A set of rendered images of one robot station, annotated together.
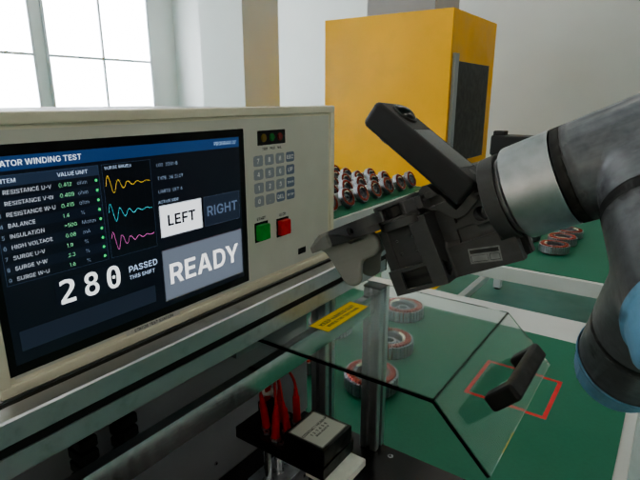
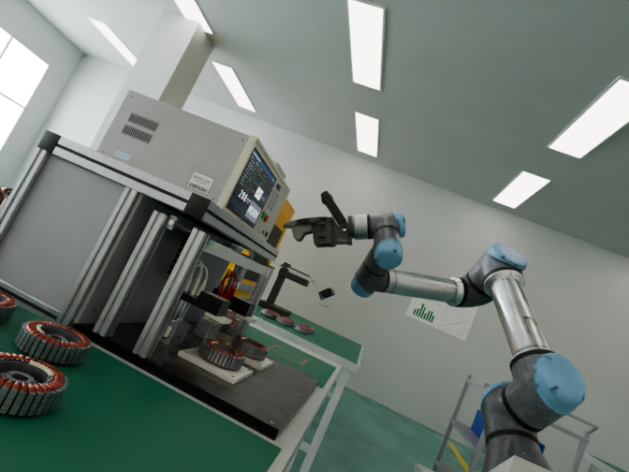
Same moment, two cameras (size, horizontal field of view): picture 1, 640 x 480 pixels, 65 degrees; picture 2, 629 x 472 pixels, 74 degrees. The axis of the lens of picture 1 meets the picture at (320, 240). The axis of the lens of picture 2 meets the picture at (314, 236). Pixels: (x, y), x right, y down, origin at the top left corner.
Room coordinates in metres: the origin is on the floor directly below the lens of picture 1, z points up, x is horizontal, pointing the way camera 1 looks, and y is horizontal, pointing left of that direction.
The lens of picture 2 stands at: (-0.68, 0.43, 1.03)
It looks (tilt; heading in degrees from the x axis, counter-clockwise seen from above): 7 degrees up; 336
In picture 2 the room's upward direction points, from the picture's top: 24 degrees clockwise
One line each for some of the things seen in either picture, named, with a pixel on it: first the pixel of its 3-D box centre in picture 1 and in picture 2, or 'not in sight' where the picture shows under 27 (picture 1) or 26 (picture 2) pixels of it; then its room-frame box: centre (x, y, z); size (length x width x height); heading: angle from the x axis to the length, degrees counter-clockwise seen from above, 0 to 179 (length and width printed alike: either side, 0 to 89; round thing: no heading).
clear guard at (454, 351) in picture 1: (389, 346); (284, 276); (0.56, -0.09, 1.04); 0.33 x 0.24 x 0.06; 55
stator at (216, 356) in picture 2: not in sight; (222, 354); (0.32, 0.08, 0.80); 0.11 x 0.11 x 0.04
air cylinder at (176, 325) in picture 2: not in sight; (171, 330); (0.40, 0.20, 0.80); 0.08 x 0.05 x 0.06; 145
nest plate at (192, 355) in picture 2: not in sight; (217, 363); (0.32, 0.08, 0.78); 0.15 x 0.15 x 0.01; 55
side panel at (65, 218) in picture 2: not in sight; (54, 235); (0.38, 0.52, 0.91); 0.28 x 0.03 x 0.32; 55
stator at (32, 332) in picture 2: not in sight; (54, 342); (0.14, 0.43, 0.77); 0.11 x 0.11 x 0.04
